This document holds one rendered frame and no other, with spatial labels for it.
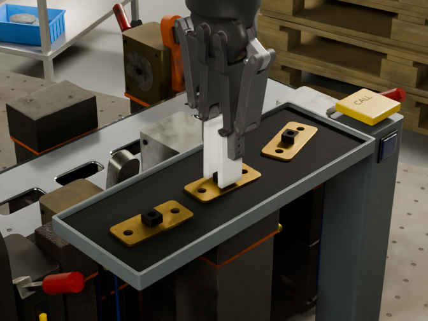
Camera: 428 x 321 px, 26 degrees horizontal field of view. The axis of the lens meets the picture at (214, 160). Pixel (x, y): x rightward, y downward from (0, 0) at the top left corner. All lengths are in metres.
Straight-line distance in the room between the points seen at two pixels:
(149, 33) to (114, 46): 2.55
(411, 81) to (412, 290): 1.91
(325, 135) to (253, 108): 0.21
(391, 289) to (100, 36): 2.87
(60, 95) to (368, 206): 0.55
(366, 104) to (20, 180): 0.50
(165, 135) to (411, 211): 0.74
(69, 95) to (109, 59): 2.56
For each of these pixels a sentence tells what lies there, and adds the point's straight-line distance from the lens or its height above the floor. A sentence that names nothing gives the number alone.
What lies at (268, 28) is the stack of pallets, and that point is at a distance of 3.71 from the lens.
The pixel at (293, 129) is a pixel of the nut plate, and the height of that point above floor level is 1.16.
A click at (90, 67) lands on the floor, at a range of 3.99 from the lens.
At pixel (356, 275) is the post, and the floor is 0.92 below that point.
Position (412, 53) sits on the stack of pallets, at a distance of 3.44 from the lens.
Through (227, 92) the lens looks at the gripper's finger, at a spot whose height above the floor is 1.28.
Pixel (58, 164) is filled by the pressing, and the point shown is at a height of 1.00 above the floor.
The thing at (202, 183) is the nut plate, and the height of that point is 1.16.
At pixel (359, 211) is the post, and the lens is 1.23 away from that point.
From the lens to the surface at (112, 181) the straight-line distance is 1.19.
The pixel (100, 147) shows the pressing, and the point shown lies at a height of 1.00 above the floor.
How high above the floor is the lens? 1.71
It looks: 31 degrees down
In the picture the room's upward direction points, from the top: straight up
